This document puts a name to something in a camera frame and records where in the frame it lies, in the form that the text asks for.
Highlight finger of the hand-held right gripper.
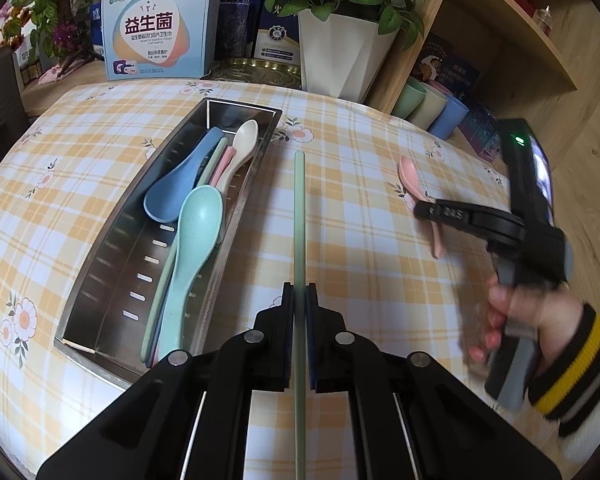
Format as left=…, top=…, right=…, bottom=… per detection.
left=412, top=200, right=523, bottom=248

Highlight light blue printed box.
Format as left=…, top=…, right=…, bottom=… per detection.
left=102, top=0, right=213, bottom=82

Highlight stainless steel utensil tray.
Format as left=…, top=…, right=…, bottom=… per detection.
left=54, top=98, right=284, bottom=391

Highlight blue cup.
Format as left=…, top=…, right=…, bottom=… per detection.
left=427, top=96, right=468, bottom=140

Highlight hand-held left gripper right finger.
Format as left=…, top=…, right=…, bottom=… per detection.
left=306, top=282, right=563, bottom=480

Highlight striped sleeve right forearm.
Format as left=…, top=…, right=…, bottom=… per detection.
left=527, top=305, right=600, bottom=466

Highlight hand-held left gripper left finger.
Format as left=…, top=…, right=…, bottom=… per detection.
left=36, top=282, right=295, bottom=480

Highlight cream spoon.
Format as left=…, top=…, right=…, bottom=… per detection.
left=220, top=120, right=259, bottom=191

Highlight dark blue patterned tube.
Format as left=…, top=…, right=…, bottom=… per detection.
left=215, top=2, right=253, bottom=61

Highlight pink spoon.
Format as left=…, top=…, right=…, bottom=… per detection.
left=399, top=156, right=446, bottom=259

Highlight green chopstick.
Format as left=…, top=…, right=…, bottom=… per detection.
left=140, top=137, right=229, bottom=363
left=293, top=152, right=307, bottom=480

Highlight blue spoon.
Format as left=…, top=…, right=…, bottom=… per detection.
left=144, top=127, right=224, bottom=222

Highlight dark chair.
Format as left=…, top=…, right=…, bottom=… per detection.
left=0, top=45, right=31, bottom=161

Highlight green cup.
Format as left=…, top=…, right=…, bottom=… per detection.
left=391, top=81, right=427, bottom=118

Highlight teal spoon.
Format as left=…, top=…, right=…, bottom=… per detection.
left=157, top=185, right=224, bottom=358

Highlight pink blossom branches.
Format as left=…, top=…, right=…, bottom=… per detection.
left=0, top=0, right=106, bottom=73

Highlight dark moon print box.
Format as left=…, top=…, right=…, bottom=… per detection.
left=412, top=35, right=453, bottom=86

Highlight gold metal tray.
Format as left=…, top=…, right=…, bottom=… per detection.
left=202, top=57, right=303, bottom=91

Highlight beige cup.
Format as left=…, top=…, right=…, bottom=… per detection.
left=407, top=85, right=448, bottom=131

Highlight yellow checked floral tablecloth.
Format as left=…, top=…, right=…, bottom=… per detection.
left=0, top=77, right=531, bottom=480

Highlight clear perfume bottle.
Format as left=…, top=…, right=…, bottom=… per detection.
left=532, top=6, right=553, bottom=36

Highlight dark blue milk carton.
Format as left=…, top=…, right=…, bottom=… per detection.
left=252, top=0, right=301, bottom=61

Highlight purple box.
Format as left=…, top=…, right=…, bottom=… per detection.
left=460, top=102, right=501, bottom=161

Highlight person's right hand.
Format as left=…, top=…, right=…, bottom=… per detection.
left=470, top=280, right=586, bottom=366

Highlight wooden shelf unit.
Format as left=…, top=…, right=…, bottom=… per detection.
left=365, top=0, right=600, bottom=126

